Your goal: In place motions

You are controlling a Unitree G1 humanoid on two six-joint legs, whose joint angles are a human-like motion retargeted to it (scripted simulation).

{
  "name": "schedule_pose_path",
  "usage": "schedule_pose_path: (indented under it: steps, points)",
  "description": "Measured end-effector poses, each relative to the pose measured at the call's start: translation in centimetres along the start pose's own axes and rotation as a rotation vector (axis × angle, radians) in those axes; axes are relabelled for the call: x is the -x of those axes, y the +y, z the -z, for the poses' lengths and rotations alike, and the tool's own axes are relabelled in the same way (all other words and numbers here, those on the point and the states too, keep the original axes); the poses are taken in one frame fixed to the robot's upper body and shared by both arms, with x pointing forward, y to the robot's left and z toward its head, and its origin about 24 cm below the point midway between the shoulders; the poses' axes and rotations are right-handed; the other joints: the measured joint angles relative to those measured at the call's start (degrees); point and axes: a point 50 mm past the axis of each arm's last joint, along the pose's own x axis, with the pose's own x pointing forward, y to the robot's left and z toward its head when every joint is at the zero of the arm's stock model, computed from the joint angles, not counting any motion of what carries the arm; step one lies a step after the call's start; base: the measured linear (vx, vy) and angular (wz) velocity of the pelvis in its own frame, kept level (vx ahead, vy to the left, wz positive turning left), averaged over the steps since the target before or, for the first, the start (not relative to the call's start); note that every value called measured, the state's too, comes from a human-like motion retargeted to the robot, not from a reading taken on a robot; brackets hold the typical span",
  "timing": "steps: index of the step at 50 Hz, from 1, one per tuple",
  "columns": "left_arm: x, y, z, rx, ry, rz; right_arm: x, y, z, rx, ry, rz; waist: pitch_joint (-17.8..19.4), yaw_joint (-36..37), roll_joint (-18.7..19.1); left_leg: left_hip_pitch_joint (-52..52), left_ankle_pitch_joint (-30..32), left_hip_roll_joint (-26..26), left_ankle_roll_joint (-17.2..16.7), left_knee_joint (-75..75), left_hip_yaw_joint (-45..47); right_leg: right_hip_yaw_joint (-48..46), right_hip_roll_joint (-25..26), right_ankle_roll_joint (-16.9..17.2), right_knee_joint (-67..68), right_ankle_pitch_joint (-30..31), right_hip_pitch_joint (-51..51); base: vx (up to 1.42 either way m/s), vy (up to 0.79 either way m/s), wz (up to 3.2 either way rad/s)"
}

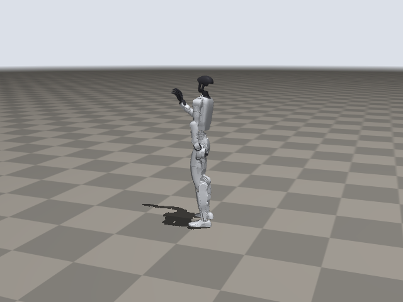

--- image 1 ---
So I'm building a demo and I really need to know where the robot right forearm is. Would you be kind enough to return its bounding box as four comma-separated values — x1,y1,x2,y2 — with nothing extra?
180,103,193,117

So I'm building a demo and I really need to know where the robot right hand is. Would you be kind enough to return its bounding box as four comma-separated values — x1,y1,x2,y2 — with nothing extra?
172,88,186,106

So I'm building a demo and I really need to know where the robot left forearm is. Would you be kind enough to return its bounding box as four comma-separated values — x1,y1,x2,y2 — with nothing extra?
190,121,200,150

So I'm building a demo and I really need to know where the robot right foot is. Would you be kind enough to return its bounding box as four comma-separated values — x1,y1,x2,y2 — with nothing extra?
195,212,213,219

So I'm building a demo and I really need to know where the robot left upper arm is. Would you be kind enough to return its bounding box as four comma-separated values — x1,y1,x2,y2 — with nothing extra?
190,99,203,126

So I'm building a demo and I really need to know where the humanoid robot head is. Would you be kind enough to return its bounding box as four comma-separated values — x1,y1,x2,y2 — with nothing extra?
197,75,213,99

